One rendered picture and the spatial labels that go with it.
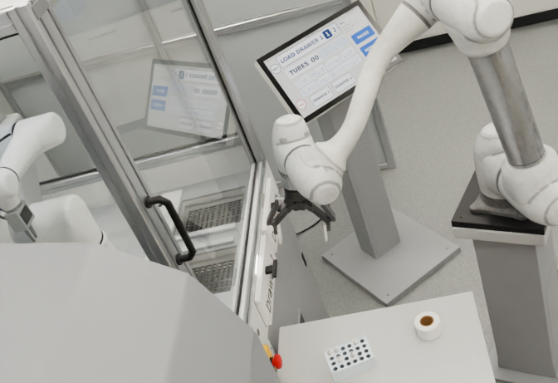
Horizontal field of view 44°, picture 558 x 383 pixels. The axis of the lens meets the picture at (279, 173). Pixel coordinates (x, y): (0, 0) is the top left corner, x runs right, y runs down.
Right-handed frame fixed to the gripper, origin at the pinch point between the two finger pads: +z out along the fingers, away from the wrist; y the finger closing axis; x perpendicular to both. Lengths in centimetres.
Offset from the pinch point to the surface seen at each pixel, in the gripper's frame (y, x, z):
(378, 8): -45, -289, 52
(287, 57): 5, -87, -17
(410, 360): -27.5, 33.8, 16.2
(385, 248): -31, -89, 88
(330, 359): -6.2, 31.0, 17.9
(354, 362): -12.5, 33.3, 16.8
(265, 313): 12.1, 17.4, 13.0
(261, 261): 13.3, 0.9, 7.6
